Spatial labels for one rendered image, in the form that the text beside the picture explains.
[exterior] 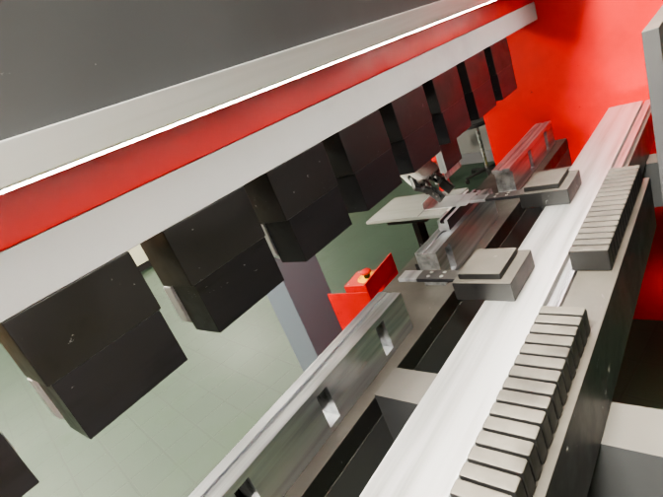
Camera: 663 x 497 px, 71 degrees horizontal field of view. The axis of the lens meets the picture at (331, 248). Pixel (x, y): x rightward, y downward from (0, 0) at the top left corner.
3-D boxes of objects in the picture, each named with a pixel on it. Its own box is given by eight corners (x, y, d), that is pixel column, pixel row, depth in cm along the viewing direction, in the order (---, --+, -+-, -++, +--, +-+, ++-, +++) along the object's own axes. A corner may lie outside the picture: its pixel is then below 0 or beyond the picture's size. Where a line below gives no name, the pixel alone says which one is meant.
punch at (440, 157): (457, 167, 131) (448, 134, 128) (464, 166, 130) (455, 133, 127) (442, 180, 125) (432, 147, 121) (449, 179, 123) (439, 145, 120)
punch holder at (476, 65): (471, 110, 147) (457, 58, 141) (497, 105, 141) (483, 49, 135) (451, 126, 137) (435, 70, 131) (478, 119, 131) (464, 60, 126)
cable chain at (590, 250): (611, 184, 103) (608, 168, 102) (643, 180, 99) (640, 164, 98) (571, 271, 79) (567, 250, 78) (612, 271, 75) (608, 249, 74)
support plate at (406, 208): (395, 200, 155) (394, 197, 155) (469, 190, 137) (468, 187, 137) (366, 224, 143) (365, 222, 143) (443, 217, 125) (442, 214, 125)
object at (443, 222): (468, 199, 136) (466, 189, 135) (478, 198, 134) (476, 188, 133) (439, 231, 123) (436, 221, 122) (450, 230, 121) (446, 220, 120)
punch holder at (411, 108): (412, 156, 120) (393, 94, 115) (441, 150, 115) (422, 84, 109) (383, 178, 111) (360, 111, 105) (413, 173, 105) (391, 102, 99)
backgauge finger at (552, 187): (480, 195, 131) (476, 179, 129) (582, 183, 114) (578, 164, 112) (464, 214, 123) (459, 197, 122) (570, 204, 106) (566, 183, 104)
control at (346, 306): (368, 298, 171) (351, 256, 165) (406, 297, 162) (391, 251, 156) (342, 331, 157) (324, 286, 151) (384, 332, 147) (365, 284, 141)
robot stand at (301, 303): (330, 428, 215) (239, 238, 181) (355, 402, 225) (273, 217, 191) (357, 442, 201) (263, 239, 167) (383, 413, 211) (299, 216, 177)
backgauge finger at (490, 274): (416, 267, 105) (409, 248, 103) (535, 266, 88) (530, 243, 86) (391, 297, 97) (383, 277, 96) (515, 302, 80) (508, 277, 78)
